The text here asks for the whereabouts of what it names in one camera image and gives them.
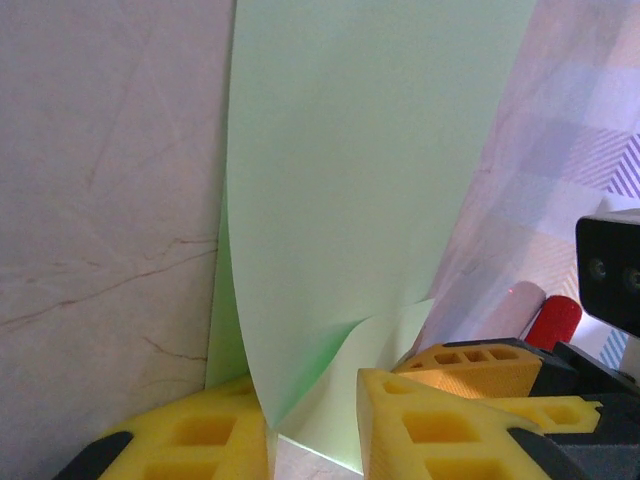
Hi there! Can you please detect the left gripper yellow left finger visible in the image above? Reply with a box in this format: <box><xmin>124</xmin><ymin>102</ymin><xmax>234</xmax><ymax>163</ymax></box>
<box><xmin>54</xmin><ymin>373</ymin><xmax>275</xmax><ymax>480</ymax></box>

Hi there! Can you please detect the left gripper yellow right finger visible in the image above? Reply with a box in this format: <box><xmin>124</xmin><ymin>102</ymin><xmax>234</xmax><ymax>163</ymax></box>
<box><xmin>357</xmin><ymin>368</ymin><xmax>569</xmax><ymax>480</ymax></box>

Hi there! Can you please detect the light green paper sheet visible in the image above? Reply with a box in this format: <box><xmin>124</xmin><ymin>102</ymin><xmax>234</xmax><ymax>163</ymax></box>
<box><xmin>204</xmin><ymin>0</ymin><xmax>539</xmax><ymax>474</ymax></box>

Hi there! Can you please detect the red tube with grey cap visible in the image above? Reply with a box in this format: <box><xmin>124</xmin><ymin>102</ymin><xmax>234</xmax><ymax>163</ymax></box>
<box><xmin>479</xmin><ymin>279</ymin><xmax>582</xmax><ymax>351</ymax></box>

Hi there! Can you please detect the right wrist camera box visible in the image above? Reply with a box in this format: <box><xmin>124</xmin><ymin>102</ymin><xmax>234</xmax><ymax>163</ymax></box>
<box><xmin>574</xmin><ymin>208</ymin><xmax>640</xmax><ymax>351</ymax></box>

